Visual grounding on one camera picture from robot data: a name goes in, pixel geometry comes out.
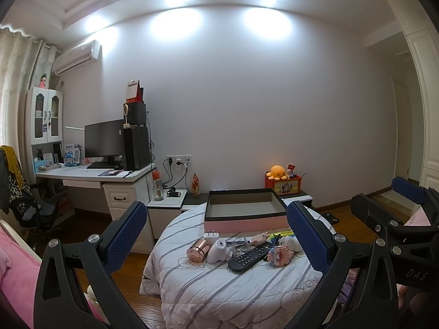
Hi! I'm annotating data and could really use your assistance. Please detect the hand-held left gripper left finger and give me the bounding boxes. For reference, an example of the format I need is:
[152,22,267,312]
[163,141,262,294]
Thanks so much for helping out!
[33,200,149,329]

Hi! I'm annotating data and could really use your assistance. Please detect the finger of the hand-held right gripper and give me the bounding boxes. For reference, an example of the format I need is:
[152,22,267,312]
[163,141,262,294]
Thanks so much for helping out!
[350,194,412,237]
[392,176,439,227]

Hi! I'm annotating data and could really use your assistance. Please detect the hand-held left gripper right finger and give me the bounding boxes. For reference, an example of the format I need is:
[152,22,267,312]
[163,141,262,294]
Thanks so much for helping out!
[286,200,400,329]

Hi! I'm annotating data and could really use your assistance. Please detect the white plush toy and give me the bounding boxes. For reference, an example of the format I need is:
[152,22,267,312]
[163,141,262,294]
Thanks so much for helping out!
[276,238,302,252]

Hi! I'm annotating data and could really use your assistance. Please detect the pink brick block figure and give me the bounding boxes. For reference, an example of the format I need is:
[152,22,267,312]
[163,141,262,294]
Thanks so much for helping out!
[267,245,294,264]

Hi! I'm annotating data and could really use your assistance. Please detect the black remote control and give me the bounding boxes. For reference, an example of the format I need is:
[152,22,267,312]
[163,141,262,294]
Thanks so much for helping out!
[228,245,275,273]

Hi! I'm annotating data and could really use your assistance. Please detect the pink storage box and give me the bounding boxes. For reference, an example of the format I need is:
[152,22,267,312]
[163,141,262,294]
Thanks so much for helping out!
[204,188,287,239]

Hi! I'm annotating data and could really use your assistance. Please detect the rose gold metal cylinder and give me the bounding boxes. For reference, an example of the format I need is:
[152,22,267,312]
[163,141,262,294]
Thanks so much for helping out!
[186,238,211,264]

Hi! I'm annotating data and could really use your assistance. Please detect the white handheld device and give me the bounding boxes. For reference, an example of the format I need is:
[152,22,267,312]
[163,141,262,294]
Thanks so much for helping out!
[207,239,234,264]

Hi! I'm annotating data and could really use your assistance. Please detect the pink printed bedsheet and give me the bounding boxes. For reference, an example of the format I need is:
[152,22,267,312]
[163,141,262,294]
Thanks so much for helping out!
[403,206,433,227]

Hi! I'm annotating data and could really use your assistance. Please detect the white nightstand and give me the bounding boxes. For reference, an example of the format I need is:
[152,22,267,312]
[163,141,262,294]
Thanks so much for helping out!
[147,188,188,244]

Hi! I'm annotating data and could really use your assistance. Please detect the red toy storage box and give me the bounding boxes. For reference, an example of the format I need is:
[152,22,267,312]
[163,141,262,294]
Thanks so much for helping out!
[265,174,302,196]

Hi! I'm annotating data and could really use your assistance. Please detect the clear bottle red lid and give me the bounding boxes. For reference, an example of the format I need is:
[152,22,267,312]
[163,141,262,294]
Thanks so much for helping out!
[152,169,164,202]

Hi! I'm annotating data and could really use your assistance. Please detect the white door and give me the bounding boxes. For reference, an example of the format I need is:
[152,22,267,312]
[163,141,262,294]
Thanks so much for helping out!
[391,79,412,179]

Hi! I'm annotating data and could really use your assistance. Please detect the orange octopus plush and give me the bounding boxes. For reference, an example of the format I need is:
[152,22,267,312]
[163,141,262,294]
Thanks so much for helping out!
[268,165,289,181]

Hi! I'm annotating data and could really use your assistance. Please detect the white desk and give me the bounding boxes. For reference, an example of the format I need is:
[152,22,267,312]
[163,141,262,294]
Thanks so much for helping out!
[35,163,156,244]

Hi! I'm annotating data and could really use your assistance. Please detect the black computer tower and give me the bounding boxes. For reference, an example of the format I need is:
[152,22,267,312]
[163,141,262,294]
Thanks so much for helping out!
[123,126,151,171]

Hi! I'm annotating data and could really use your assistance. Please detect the black office chair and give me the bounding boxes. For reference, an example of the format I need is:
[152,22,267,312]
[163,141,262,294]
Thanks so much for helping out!
[0,146,57,240]

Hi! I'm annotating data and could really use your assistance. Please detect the blue white box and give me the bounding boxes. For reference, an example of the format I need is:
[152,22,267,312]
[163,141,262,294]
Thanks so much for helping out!
[63,143,81,167]

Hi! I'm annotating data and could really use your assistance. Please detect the black computer monitor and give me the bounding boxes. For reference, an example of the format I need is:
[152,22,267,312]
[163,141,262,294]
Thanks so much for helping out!
[84,119,126,167]

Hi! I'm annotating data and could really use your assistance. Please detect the white wardrobe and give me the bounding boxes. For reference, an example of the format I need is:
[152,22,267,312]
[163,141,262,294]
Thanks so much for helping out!
[379,0,439,192]

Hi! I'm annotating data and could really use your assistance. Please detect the pink blanket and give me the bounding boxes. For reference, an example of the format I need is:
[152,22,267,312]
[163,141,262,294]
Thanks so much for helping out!
[0,228,107,329]

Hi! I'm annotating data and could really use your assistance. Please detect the black speaker box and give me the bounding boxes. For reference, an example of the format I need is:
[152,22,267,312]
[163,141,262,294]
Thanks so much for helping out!
[123,103,147,126]

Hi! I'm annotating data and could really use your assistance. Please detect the patterned clothes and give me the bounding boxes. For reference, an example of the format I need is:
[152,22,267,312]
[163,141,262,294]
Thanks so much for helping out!
[0,145,33,213]

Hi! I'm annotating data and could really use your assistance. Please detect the red desk calendar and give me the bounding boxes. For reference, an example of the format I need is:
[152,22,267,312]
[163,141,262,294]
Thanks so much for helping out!
[126,80,145,104]

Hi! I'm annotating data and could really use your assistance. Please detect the white glass-door cabinet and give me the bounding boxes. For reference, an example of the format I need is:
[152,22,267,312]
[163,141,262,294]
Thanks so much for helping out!
[26,87,64,174]

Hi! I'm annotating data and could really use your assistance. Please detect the white air conditioner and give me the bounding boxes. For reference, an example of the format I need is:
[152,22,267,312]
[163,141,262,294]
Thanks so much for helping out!
[53,40,101,76]

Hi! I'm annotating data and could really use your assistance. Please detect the beige curtain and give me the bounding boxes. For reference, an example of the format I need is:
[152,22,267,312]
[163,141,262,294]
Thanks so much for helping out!
[0,24,57,151]

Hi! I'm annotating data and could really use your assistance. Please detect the black power plug cable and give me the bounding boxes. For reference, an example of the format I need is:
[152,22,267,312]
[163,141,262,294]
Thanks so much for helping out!
[161,158,187,191]

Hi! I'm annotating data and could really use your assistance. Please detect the wall power socket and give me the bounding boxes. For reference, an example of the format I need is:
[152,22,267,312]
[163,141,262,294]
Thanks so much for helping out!
[167,155,192,172]

